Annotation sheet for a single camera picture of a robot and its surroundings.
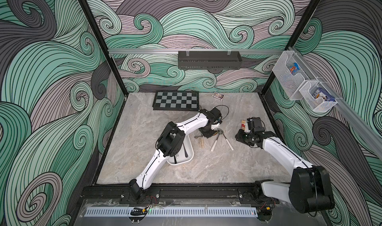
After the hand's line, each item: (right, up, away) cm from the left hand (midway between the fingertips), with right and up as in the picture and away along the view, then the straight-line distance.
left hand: (207, 132), depth 96 cm
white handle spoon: (+9, 0, +2) cm, 9 cm away
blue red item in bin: (+48, +39, -13) cm, 63 cm away
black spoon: (-14, -10, -7) cm, 19 cm away
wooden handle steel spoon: (-4, -6, -4) cm, 8 cm away
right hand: (+19, -1, -8) cm, 21 cm away
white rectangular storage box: (-17, -13, -11) cm, 24 cm away
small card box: (+12, +26, +22) cm, 36 cm away
